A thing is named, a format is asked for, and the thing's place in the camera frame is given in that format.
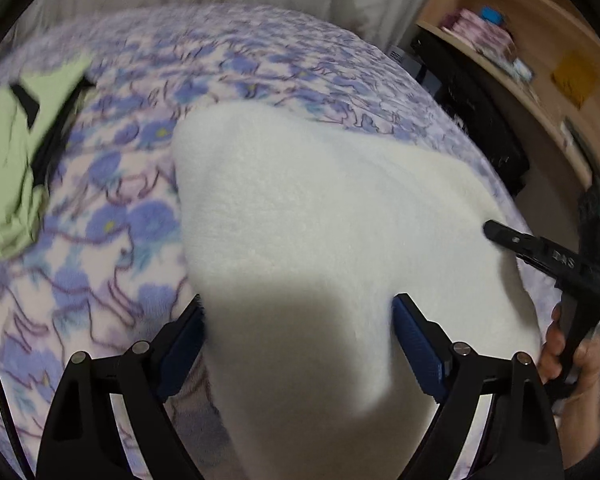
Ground stack of pink boxes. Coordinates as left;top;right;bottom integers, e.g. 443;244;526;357
440;7;519;62

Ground purple floral blanket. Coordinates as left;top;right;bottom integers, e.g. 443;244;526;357
0;2;542;480

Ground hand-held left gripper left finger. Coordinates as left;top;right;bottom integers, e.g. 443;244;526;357
36;294;206;480

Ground person's right forearm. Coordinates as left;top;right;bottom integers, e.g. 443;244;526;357
550;380;600;472

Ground white box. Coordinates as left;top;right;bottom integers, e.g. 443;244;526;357
387;45;439;92

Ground wooden shelf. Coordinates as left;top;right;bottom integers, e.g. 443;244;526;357
415;0;600;187

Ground white fluffy towel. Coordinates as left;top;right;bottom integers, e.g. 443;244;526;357
172;102;542;480

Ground yellow flat object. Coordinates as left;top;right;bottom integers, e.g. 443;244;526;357
551;50;600;109

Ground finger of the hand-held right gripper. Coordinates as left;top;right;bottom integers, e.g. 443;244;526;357
482;219;588;286

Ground person's right hand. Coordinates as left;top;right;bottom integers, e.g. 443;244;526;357
537;305;600;397

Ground black bags under shelf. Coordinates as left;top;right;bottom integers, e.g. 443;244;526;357
410;27;531;197

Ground black cable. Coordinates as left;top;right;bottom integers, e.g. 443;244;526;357
0;332;36;480

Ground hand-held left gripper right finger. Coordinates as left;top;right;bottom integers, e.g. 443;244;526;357
391;294;566;480

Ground light green garment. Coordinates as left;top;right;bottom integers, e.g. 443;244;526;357
0;52;98;267

